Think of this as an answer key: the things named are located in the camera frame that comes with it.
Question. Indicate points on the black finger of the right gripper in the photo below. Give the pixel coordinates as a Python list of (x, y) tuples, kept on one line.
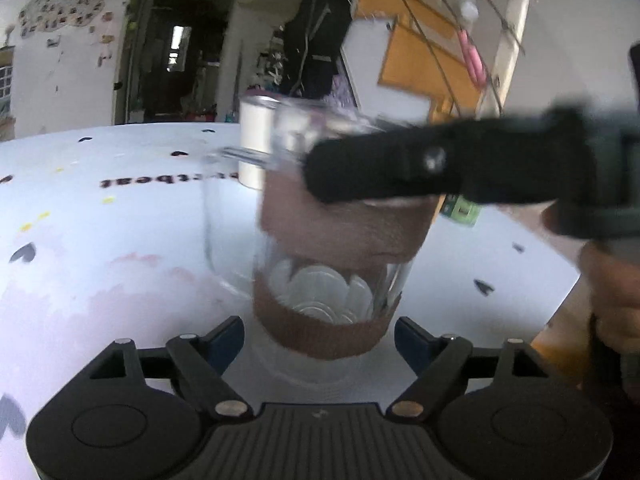
[(401, 162)]

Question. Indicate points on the green small box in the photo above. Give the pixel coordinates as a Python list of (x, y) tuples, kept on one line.
[(458, 209)]

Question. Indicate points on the white cylindrical cup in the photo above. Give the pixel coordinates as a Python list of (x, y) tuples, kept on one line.
[(256, 120)]

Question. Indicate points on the black hanging clothes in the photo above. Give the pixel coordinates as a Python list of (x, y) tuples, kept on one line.
[(312, 43)]

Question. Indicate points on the glass mug with brown sleeve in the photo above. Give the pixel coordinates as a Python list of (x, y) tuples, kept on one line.
[(322, 281)]

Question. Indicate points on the orange white board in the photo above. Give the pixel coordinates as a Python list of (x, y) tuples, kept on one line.
[(403, 60)]

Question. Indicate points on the dark doorway frame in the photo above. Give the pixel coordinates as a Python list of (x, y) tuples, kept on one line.
[(165, 43)]

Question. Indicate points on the person's hand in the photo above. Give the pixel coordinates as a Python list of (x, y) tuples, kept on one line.
[(607, 292)]

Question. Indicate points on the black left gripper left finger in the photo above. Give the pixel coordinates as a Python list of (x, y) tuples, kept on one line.
[(200, 362)]

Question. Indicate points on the photo collage on wall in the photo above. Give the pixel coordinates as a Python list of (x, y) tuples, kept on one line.
[(51, 15)]

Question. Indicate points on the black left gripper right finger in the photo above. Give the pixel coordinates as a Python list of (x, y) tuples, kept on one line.
[(438, 363)]

